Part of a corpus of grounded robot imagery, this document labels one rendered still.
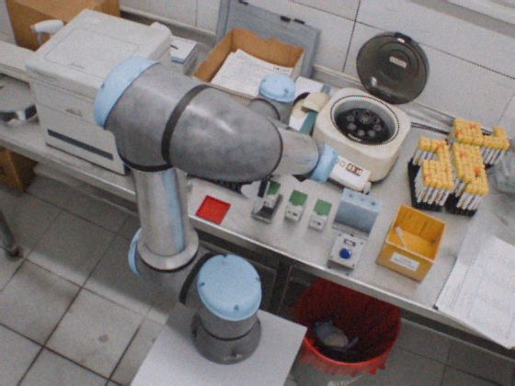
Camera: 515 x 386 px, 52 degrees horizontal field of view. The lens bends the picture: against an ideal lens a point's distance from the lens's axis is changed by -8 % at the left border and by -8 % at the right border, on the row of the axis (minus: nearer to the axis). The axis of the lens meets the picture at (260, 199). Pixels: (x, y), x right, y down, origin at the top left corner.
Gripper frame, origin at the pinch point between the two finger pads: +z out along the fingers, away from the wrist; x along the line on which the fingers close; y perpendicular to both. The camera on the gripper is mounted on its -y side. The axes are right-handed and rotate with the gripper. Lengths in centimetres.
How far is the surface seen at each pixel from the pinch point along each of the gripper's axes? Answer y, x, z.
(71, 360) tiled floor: 56, 38, 94
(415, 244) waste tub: -39.5, -5.9, 5.3
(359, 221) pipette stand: -23.4, -3.5, 2.1
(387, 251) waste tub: -32.5, 3.8, -0.5
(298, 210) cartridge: -8.4, 1.2, 1.0
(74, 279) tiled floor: 74, 7, 94
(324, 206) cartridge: -13.8, -1.8, -0.6
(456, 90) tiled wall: -38, -57, -9
